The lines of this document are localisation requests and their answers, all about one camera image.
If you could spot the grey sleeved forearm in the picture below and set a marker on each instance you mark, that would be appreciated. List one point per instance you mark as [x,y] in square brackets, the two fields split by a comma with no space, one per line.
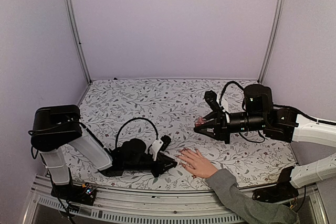
[223,183]

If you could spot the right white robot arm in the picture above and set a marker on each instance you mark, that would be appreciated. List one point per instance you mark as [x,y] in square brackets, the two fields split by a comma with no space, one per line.
[310,130]

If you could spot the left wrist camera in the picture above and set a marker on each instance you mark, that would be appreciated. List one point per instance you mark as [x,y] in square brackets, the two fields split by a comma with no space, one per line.
[159,145]

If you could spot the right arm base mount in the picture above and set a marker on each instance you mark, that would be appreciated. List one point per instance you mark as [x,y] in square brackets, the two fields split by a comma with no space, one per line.
[282,190]

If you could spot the aluminium frame post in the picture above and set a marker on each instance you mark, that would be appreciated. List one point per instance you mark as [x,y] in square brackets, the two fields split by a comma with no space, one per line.
[76,37]
[271,40]

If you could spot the right aluminium frame post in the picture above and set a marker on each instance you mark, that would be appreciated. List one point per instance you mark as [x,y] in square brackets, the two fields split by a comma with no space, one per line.
[271,40]

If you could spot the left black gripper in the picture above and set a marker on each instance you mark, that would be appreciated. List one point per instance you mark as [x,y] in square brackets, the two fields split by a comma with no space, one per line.
[162,158]

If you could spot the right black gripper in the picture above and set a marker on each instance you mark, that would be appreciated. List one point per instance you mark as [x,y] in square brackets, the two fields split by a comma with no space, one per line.
[221,132]

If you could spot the person's bare hand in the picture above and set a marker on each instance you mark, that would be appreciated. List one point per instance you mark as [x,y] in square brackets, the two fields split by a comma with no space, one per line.
[196,164]

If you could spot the slotted metal front rail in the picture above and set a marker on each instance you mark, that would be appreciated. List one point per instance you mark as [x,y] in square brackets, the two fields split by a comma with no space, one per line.
[121,205]

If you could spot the left aluminium frame post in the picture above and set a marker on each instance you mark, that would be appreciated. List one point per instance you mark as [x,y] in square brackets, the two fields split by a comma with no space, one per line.
[76,37]

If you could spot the glitter nail polish bottle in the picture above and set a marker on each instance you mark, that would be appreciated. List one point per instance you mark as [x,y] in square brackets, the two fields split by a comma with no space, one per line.
[200,121]

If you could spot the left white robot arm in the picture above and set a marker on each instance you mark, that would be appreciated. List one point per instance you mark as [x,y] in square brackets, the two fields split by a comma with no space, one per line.
[56,126]

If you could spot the floral patterned table mat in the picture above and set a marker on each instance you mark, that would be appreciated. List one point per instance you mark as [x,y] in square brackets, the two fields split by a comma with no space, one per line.
[119,110]

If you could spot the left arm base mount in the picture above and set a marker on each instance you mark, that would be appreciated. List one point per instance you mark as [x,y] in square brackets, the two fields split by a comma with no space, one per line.
[83,194]

